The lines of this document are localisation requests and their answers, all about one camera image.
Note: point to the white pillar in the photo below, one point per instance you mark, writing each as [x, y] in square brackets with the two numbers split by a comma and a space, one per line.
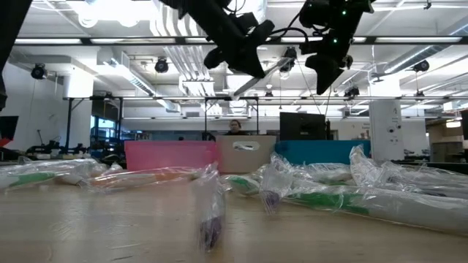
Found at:
[385, 128]

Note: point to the red background object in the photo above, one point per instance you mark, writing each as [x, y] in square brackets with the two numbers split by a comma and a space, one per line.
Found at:
[5, 143]

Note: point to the black background rig frame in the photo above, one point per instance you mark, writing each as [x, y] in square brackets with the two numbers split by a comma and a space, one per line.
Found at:
[68, 120]

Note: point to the black background bench equipment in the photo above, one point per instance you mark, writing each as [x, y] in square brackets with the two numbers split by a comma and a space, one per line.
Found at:
[55, 149]

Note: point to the white plastic bin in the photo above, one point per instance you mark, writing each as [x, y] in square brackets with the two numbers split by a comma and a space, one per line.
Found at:
[226, 157]

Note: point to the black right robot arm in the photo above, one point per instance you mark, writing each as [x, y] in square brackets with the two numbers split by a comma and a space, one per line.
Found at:
[321, 11]

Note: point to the orange toothbrush in clear wrapper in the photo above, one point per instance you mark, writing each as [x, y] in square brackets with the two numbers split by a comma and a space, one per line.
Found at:
[146, 179]

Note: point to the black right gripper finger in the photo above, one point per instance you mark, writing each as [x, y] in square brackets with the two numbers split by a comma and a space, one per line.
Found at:
[325, 71]

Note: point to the black ceiling spotlight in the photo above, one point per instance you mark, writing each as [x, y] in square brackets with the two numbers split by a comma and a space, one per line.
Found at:
[38, 72]
[290, 55]
[421, 66]
[161, 66]
[351, 92]

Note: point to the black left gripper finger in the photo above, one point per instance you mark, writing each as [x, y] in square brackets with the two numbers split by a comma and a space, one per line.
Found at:
[248, 62]

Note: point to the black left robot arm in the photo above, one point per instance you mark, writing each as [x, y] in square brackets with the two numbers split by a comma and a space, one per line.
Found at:
[11, 44]

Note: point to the teal plastic bin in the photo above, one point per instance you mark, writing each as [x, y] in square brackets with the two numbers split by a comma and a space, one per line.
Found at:
[318, 151]

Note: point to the pink plastic bin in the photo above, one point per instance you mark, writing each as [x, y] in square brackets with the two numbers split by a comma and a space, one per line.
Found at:
[164, 155]

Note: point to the black overhead crossbar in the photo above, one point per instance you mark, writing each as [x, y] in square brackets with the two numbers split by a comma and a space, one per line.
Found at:
[180, 40]

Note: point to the black background monitor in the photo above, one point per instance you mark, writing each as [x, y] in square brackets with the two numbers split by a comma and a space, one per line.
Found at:
[301, 126]

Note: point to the person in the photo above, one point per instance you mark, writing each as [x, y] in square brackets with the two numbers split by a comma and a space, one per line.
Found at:
[235, 128]

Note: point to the black background screen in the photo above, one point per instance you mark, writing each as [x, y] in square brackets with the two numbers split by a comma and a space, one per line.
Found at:
[8, 128]

